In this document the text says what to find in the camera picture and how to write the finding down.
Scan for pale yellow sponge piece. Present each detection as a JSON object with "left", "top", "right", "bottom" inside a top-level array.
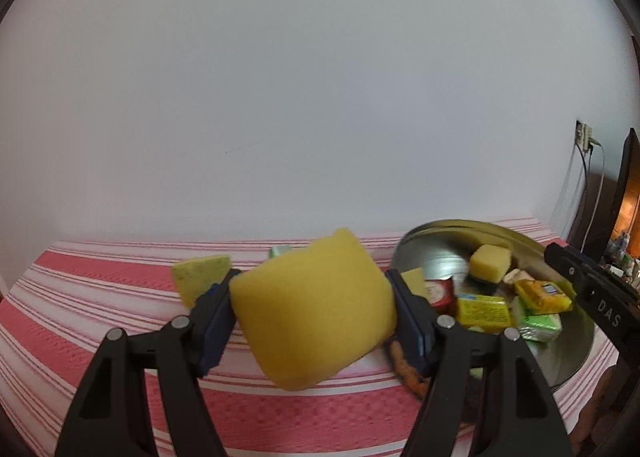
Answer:
[{"left": 402, "top": 267, "right": 429, "bottom": 299}]

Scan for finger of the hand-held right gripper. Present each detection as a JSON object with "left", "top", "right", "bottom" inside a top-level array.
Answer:
[{"left": 544, "top": 241, "right": 640, "bottom": 349}]

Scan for grey cable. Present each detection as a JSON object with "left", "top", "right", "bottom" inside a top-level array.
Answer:
[{"left": 582, "top": 138, "right": 606, "bottom": 250}]

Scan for black cable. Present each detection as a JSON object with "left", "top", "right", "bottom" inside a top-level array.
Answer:
[{"left": 569, "top": 141, "right": 589, "bottom": 249}]

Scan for round metal bowl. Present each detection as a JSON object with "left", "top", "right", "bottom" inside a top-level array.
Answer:
[{"left": 389, "top": 220, "right": 596, "bottom": 425}]

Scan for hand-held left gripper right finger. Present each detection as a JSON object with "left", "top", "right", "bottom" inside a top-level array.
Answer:
[{"left": 385, "top": 268, "right": 573, "bottom": 457}]

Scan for plain yellow packet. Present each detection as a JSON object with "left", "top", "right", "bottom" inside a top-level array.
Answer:
[{"left": 456, "top": 294, "right": 512, "bottom": 334}]

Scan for yellow packet with blue mark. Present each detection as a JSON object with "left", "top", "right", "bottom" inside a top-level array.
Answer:
[{"left": 515, "top": 279, "right": 574, "bottom": 314}]

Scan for black television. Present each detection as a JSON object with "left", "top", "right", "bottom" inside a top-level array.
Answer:
[{"left": 570, "top": 127, "right": 640, "bottom": 263}]

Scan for red packet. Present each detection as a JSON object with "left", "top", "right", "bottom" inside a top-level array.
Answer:
[{"left": 425, "top": 278, "right": 457, "bottom": 316}]

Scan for clutter of small items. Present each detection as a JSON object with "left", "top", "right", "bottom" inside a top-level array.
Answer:
[{"left": 604, "top": 231, "right": 640, "bottom": 285}]

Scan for large yellow sponge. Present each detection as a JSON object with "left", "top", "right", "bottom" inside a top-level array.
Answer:
[{"left": 229, "top": 228, "right": 398, "bottom": 392}]

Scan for white wall socket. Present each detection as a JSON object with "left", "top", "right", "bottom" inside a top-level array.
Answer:
[{"left": 575, "top": 120, "right": 594, "bottom": 151}]

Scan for red white striped cloth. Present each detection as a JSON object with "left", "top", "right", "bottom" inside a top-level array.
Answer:
[{"left": 0, "top": 217, "right": 617, "bottom": 457}]

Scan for yellow green sponge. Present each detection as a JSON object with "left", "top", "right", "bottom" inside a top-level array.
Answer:
[{"left": 171, "top": 254, "right": 233, "bottom": 309}]

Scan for yellow sponge with dark pad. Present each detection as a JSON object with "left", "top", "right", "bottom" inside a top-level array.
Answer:
[{"left": 467, "top": 243, "right": 512, "bottom": 296}]

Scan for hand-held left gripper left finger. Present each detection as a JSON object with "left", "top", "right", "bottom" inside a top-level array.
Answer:
[{"left": 55, "top": 268, "right": 242, "bottom": 457}]

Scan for green tea packet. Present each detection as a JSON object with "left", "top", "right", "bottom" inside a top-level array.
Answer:
[{"left": 520, "top": 312, "right": 562, "bottom": 344}]

